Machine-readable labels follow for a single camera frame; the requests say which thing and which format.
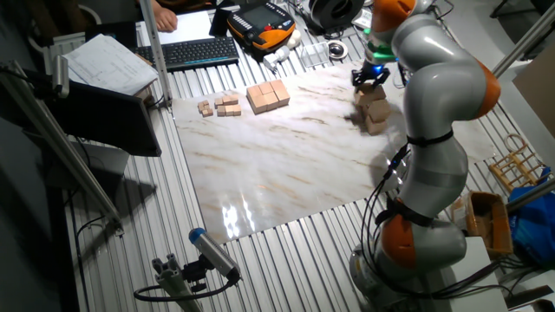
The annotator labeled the black camera bracket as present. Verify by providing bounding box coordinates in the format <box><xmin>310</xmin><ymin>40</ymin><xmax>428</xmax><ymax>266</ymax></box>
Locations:
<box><xmin>181</xmin><ymin>254</ymin><xmax>210</xmax><ymax>294</ymax></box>

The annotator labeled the black round spool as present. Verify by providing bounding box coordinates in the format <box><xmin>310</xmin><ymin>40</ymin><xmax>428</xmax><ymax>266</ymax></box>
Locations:
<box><xmin>307</xmin><ymin>0</ymin><xmax>367</xmax><ymax>32</ymax></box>

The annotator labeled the bare person hand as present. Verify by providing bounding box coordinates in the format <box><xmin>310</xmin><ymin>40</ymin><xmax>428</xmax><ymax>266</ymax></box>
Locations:
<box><xmin>151</xmin><ymin>2</ymin><xmax>180</xmax><ymax>33</ymax></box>

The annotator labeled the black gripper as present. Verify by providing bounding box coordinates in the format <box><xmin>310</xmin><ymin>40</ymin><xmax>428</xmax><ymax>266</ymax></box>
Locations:
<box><xmin>350</xmin><ymin>62</ymin><xmax>392</xmax><ymax>89</ymax></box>

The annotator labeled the black monitor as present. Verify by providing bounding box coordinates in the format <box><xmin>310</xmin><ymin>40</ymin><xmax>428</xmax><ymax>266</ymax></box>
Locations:
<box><xmin>41</xmin><ymin>79</ymin><xmax>163</xmax><ymax>158</ymax></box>

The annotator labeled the black camera cable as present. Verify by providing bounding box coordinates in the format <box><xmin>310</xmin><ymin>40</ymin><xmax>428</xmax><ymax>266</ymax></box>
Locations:
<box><xmin>133</xmin><ymin>276</ymin><xmax>240</xmax><ymax>303</ymax></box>

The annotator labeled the white marble pattern mat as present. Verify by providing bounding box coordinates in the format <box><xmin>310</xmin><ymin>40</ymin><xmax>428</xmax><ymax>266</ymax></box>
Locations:
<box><xmin>172</xmin><ymin>60</ymin><xmax>498</xmax><ymax>246</ymax></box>

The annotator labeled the clear plastic box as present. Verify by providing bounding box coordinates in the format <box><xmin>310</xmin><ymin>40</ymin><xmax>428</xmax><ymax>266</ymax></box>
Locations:
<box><xmin>299</xmin><ymin>41</ymin><xmax>330</xmax><ymax>68</ymax></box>

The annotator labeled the white paper stack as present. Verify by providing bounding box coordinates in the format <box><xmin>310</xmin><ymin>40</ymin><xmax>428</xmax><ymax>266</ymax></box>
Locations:
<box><xmin>62</xmin><ymin>33</ymin><xmax>160</xmax><ymax>97</ymax></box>

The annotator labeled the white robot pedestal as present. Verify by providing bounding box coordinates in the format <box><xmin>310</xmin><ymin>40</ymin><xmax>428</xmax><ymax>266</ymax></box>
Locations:
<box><xmin>427</xmin><ymin>236</ymin><xmax>511</xmax><ymax>312</ymax></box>

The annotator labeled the white power adapter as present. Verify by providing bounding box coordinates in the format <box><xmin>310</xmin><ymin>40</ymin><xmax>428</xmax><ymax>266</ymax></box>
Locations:
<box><xmin>262</xmin><ymin>45</ymin><xmax>291</xmax><ymax>73</ymax></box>

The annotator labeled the large wooden cube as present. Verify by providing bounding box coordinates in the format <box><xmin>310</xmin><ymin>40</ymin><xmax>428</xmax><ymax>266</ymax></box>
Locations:
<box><xmin>364</xmin><ymin>117</ymin><xmax>389</xmax><ymax>137</ymax></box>
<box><xmin>367</xmin><ymin>99</ymin><xmax>393</xmax><ymax>124</ymax></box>
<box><xmin>354</xmin><ymin>92</ymin><xmax>370</xmax><ymax>116</ymax></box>
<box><xmin>356</xmin><ymin>82</ymin><xmax>388</xmax><ymax>103</ymax></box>

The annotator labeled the silver camera with blue end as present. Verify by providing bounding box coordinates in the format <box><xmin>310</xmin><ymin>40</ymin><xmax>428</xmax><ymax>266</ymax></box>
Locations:
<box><xmin>188</xmin><ymin>226</ymin><xmax>242</xmax><ymax>283</ymax></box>

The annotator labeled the silver depth camera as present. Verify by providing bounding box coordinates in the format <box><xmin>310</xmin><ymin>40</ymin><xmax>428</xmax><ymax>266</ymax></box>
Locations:
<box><xmin>51</xmin><ymin>55</ymin><xmax>71</xmax><ymax>99</ymax></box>

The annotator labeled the blue bag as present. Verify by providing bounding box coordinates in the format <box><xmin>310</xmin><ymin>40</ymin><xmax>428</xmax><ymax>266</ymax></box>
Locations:
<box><xmin>507</xmin><ymin>166</ymin><xmax>555</xmax><ymax>266</ymax></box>

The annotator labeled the green gripper mount plate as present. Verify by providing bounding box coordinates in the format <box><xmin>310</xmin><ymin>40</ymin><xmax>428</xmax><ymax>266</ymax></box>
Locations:
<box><xmin>362</xmin><ymin>28</ymin><xmax>398</xmax><ymax>64</ymax></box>

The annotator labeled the black computer keyboard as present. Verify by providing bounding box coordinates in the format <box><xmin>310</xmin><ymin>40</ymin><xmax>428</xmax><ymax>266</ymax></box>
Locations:
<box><xmin>133</xmin><ymin>36</ymin><xmax>240</xmax><ymax>73</ymax></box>

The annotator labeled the black strap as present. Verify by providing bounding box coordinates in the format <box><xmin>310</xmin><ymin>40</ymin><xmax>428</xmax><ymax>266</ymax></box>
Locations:
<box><xmin>406</xmin><ymin>128</ymin><xmax>455</xmax><ymax>148</ymax></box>
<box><xmin>375</xmin><ymin>196</ymin><xmax>434</xmax><ymax>228</ymax></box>

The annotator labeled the brown cardboard box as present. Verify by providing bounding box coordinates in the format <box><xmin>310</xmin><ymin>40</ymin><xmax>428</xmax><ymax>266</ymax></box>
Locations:
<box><xmin>450</xmin><ymin>190</ymin><xmax>515</xmax><ymax>260</ymax></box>

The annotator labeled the aluminium profile post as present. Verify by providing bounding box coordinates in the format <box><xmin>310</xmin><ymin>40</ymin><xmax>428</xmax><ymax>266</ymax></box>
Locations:
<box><xmin>492</xmin><ymin>3</ymin><xmax>555</xmax><ymax>78</ymax></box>
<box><xmin>0</xmin><ymin>59</ymin><xmax>126</xmax><ymax>237</ymax></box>
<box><xmin>137</xmin><ymin>0</ymin><xmax>173</xmax><ymax>108</ymax></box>
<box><xmin>505</xmin><ymin>176</ymin><xmax>555</xmax><ymax>214</ymax></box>

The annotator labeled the black box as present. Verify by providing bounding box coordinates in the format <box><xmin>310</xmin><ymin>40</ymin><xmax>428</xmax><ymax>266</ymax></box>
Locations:
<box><xmin>84</xmin><ymin>20</ymin><xmax>139</xmax><ymax>49</ymax></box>

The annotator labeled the black cable bundle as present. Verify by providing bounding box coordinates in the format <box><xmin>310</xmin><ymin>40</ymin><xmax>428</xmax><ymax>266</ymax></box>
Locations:
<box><xmin>358</xmin><ymin>143</ymin><xmax>515</xmax><ymax>304</ymax></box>

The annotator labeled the black smartphone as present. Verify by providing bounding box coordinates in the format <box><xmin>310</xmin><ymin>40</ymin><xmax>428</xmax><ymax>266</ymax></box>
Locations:
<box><xmin>208</xmin><ymin>8</ymin><xmax>233</xmax><ymax>38</ymax></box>

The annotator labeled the short aluminium profile mount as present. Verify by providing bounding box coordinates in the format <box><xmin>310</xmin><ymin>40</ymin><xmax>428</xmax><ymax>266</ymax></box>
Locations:
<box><xmin>151</xmin><ymin>253</ymin><xmax>205</xmax><ymax>312</ymax></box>

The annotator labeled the wooden rack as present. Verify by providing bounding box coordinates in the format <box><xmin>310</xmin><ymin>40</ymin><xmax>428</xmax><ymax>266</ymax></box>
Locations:
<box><xmin>488</xmin><ymin>133</ymin><xmax>554</xmax><ymax>194</ymax></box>

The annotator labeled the white control box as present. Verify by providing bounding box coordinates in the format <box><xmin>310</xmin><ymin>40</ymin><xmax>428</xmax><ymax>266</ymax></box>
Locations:
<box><xmin>351</xmin><ymin>8</ymin><xmax>374</xmax><ymax>30</ymax></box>

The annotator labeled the round metal tin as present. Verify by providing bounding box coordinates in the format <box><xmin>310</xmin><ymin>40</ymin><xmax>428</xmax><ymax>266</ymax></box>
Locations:
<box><xmin>326</xmin><ymin>39</ymin><xmax>349</xmax><ymax>61</ymax></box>

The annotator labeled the black orange teach pendant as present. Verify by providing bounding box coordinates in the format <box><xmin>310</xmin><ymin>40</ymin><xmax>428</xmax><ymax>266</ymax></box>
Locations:
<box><xmin>225</xmin><ymin>1</ymin><xmax>297</xmax><ymax>56</ymax></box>

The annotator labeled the brown cardboard board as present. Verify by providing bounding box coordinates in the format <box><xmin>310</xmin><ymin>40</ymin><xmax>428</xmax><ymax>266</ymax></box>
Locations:
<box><xmin>513</xmin><ymin>42</ymin><xmax>555</xmax><ymax>153</ymax></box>

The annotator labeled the white egg shaped object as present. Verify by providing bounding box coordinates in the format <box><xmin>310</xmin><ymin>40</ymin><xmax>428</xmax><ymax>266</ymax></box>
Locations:
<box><xmin>285</xmin><ymin>29</ymin><xmax>303</xmax><ymax>49</ymax></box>

